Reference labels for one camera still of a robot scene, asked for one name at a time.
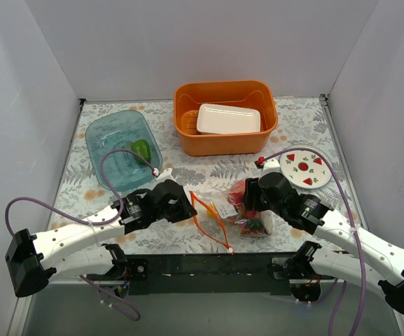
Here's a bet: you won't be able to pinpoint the watermelon pattern round plate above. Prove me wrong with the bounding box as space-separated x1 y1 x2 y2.
279 146 332 190

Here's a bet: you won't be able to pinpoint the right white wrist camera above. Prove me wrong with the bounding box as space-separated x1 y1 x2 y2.
255 157 281 178

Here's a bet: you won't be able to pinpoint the purple cable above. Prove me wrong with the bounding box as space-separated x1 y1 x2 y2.
263 146 367 336
4 148 159 242

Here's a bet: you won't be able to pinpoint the pink fake peach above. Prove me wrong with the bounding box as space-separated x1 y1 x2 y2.
228 179 246 204

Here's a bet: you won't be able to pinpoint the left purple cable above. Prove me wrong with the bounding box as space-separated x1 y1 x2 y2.
4 148 159 242

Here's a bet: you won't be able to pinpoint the red fake strawberries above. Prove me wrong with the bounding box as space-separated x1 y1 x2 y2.
236 217 267 236

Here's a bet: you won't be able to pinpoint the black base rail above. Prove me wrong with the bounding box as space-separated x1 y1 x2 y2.
88 252 332 302

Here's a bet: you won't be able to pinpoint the teal transparent plastic tray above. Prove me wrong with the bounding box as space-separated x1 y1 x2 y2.
85 110 162 192

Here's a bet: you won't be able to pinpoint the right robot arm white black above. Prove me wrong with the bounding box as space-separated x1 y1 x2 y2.
243 172 404 315

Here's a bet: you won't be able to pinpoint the orange plastic bin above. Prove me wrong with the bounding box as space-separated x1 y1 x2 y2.
174 80 278 157

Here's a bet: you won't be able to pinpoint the green fake bell pepper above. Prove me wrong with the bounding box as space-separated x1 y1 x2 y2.
130 139 151 165

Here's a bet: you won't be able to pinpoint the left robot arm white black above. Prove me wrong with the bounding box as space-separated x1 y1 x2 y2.
5 179 197 298

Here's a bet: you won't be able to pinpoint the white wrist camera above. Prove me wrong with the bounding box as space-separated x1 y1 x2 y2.
255 157 281 178
152 168 175 183

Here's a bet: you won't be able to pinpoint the white rectangular tray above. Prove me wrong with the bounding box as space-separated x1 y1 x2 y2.
196 104 261 134

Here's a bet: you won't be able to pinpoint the clear zip top bag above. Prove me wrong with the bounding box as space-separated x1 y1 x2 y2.
189 187 274 255

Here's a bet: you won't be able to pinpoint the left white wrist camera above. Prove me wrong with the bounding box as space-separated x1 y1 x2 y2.
152 168 175 183

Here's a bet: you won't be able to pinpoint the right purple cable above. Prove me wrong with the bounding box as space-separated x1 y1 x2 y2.
263 146 367 336

